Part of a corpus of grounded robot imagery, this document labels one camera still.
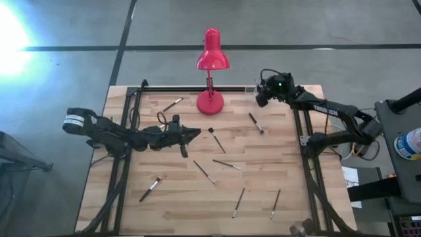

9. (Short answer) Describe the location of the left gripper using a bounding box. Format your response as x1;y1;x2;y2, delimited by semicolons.
153;114;202;158

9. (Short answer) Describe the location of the black fan makeup brush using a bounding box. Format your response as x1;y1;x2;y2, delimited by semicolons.
207;127;227;154

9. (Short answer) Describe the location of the dark round-head makeup brush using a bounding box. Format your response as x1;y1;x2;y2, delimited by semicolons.
192;159;218;186

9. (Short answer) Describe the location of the large fluffy-head makeup brush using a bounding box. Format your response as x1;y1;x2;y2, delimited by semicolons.
248;113;265;136

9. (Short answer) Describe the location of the thick tan-head makeup brush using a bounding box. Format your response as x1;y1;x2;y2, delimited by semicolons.
138;176;163;203

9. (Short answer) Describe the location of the red desk lamp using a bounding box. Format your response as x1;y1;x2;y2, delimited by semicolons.
195;28;231;116

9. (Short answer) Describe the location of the white paper sheet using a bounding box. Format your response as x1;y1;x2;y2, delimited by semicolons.
341;166;362;209

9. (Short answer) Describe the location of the black pole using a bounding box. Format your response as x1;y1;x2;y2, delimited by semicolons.
389;87;421;115

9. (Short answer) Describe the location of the black shelf bar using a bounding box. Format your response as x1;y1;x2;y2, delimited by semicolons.
347;176;404;202

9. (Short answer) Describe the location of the white blue wipes canister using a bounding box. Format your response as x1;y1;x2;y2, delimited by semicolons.
393;127;421;161

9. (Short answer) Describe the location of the dark metal stand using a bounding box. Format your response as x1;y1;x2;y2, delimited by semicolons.
0;130;53;237

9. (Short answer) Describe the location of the grey side cart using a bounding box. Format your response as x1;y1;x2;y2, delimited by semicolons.
374;98;421;203

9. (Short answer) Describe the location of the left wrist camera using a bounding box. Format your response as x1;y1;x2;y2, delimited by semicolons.
166;124;181;141

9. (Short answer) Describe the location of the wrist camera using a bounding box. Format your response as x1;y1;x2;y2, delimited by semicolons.
255;93;270;108
166;124;181;141

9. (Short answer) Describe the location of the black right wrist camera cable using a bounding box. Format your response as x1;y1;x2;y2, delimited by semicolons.
259;68;276;84

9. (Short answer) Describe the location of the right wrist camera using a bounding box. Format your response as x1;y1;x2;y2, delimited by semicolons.
255;93;270;108

